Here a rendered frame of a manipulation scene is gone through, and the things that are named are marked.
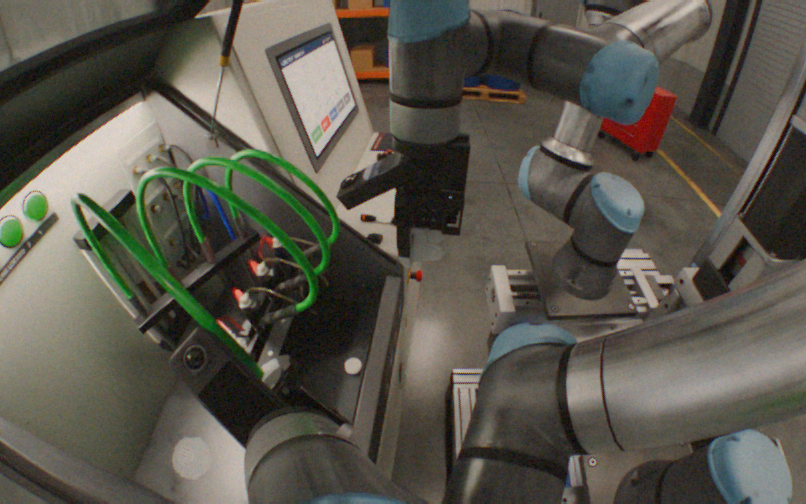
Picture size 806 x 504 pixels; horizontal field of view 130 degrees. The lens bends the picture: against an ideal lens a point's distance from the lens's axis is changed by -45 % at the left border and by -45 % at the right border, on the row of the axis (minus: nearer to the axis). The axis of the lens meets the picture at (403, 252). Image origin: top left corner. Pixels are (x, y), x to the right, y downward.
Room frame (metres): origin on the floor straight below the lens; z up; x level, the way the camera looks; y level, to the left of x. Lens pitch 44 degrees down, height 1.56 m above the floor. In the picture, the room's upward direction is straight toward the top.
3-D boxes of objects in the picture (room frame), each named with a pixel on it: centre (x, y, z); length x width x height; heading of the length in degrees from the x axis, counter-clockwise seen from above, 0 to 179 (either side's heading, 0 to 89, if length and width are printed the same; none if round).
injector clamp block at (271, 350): (0.39, 0.28, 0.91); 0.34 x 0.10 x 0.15; 172
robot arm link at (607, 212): (0.47, -0.40, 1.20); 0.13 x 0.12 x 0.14; 37
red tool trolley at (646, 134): (3.49, -2.78, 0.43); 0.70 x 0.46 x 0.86; 23
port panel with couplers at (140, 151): (0.55, 0.53, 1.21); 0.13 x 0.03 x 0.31; 172
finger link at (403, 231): (0.33, 0.00, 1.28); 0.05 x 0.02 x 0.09; 172
